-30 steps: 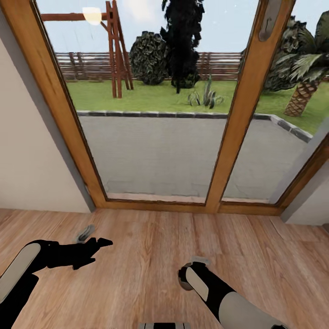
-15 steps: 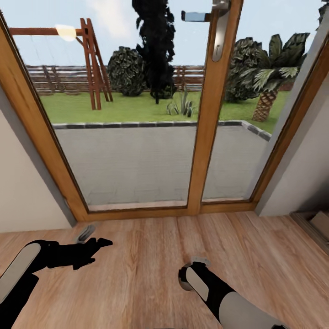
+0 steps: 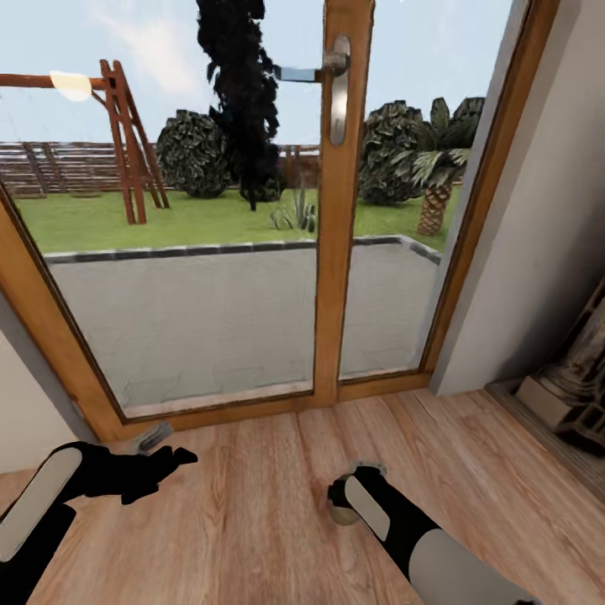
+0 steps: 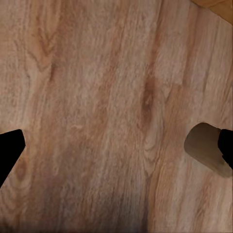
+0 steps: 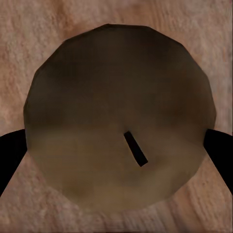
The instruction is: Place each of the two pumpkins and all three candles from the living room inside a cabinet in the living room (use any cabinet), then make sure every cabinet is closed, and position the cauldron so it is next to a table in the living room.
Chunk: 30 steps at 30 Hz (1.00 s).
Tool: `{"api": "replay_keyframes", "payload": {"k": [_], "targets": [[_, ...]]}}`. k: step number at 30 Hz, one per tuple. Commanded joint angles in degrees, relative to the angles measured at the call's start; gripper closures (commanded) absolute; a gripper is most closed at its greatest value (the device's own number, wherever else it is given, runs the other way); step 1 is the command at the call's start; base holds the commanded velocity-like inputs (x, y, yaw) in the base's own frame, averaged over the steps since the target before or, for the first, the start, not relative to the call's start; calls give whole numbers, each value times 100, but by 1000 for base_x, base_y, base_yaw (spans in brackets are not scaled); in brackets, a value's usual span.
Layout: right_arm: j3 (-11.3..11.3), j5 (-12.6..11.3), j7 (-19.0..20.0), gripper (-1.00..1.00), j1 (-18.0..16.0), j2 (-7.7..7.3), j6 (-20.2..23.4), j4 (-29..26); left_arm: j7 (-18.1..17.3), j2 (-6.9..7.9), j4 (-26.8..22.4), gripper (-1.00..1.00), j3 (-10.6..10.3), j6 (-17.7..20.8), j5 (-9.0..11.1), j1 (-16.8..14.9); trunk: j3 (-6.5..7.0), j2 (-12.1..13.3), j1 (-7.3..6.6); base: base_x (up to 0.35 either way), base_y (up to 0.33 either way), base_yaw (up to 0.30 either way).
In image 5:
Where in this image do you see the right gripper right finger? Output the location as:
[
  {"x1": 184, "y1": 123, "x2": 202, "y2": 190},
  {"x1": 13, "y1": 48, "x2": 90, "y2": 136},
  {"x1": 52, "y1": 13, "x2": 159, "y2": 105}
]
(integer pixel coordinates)
[{"x1": 204, "y1": 129, "x2": 233, "y2": 194}]

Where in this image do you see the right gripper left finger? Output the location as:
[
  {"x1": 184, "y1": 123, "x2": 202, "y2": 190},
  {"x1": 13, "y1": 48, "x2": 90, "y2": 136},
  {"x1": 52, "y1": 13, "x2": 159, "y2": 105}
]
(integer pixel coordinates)
[{"x1": 0, "y1": 129, "x2": 27, "y2": 197}]

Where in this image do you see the pillar candle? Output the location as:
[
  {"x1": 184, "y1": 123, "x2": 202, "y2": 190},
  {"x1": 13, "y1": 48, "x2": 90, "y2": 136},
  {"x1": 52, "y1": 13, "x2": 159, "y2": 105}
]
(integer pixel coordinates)
[{"x1": 23, "y1": 24, "x2": 216, "y2": 213}]

